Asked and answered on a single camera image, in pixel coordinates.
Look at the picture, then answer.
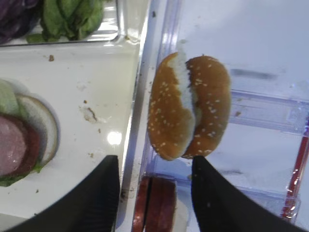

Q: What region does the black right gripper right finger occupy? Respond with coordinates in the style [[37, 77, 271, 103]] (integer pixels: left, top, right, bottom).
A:
[[191, 156, 302, 232]]

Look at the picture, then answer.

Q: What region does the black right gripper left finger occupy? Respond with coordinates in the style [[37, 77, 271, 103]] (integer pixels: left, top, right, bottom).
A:
[[9, 155, 120, 232]]

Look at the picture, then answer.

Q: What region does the stack of meat slices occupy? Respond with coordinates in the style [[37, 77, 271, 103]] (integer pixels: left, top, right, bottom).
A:
[[131, 176, 176, 232]]

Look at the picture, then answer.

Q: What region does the pink meat slice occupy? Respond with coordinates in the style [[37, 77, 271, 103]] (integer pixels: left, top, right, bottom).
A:
[[0, 115, 28, 176]]

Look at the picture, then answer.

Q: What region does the tomato slice on bun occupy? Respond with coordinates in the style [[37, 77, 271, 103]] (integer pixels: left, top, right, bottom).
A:
[[3, 115, 41, 177]]

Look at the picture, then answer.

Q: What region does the lettuce leaf on bun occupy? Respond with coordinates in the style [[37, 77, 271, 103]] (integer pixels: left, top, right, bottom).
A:
[[0, 80, 40, 187]]

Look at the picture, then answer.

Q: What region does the green lettuce in box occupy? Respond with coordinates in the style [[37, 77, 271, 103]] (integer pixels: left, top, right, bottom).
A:
[[26, 0, 104, 44]]

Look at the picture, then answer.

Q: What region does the red plastic strip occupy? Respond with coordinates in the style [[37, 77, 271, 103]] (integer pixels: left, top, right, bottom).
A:
[[281, 126, 309, 221]]

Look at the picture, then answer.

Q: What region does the left sesame bun top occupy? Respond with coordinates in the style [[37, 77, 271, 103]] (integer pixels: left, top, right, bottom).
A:
[[147, 52, 196, 160]]

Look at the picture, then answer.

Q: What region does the sesame bun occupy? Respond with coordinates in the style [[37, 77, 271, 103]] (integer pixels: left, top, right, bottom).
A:
[[147, 52, 196, 160], [182, 56, 231, 159]]

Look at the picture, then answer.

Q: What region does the bottom bun on tray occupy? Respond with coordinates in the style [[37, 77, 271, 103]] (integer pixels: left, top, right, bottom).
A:
[[16, 94, 59, 167]]

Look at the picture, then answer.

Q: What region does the white metal baking tray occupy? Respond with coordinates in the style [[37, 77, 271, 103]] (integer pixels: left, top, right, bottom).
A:
[[0, 0, 150, 231]]

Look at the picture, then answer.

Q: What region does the right sesame bun top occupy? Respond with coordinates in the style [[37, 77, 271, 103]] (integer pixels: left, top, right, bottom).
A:
[[182, 56, 231, 159]]

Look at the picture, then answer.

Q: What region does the clear plastic box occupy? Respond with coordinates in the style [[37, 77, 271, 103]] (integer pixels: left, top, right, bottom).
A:
[[1, 0, 124, 46]]

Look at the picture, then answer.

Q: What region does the purple cabbage leaf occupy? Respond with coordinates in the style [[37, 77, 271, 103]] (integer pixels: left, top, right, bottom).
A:
[[0, 0, 43, 44]]

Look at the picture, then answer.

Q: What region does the clear rail right of tray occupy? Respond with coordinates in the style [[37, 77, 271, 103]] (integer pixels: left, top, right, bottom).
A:
[[114, 0, 183, 232]]

